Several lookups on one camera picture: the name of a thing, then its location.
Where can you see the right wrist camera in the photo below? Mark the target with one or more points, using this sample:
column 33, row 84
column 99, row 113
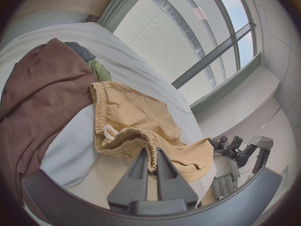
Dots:
column 224, row 140

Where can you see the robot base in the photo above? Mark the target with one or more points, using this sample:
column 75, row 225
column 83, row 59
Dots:
column 223, row 185

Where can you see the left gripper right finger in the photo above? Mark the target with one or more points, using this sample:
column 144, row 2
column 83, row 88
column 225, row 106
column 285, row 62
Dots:
column 171, row 187

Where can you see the window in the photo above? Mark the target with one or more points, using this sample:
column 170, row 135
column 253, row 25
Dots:
column 178, row 36

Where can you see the green garment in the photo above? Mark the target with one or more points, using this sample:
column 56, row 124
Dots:
column 100, row 70

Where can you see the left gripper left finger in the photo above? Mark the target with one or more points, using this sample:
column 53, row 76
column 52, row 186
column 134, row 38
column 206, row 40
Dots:
column 131, row 187

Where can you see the brown garment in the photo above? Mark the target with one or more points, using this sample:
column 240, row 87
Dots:
column 42, row 90

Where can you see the tan shorts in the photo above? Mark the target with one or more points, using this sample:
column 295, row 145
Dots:
column 131, row 112

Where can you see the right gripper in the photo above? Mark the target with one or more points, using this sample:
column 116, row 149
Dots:
column 219, row 151

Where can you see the pale blue garment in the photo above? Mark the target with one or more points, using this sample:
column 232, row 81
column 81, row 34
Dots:
column 70, row 149

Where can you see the black garment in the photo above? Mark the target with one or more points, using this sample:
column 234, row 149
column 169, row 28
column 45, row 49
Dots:
column 80, row 52

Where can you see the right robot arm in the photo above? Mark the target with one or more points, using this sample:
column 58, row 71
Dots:
column 261, row 141

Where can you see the bed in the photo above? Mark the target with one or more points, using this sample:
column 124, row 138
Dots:
column 131, row 62

